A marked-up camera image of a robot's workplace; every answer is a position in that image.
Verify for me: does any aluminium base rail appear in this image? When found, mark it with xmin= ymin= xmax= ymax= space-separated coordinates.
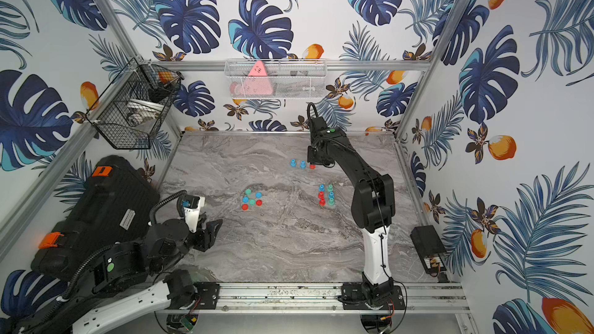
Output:
xmin=188 ymin=282 xmax=470 ymax=315

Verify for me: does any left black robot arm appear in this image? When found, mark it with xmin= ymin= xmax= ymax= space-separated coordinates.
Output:
xmin=1 ymin=190 xmax=223 ymax=333

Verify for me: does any pink triangle card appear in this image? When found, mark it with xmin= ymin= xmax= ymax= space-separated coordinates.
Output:
xmin=238 ymin=60 xmax=274 ymax=97

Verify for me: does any clear mesh wall tray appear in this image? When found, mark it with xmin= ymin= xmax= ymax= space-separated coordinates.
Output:
xmin=224 ymin=59 xmax=328 ymax=99

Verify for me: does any black wire basket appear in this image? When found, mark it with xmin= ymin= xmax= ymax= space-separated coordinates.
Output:
xmin=84 ymin=59 xmax=183 ymax=150

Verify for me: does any black plastic tool case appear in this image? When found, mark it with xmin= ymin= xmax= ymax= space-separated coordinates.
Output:
xmin=30 ymin=156 xmax=160 ymax=281

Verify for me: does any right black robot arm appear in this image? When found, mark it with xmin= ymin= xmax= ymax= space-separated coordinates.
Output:
xmin=306 ymin=103 xmax=407 ymax=310

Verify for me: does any black power supply box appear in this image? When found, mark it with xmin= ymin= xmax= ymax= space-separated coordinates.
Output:
xmin=410 ymin=226 xmax=450 ymax=283

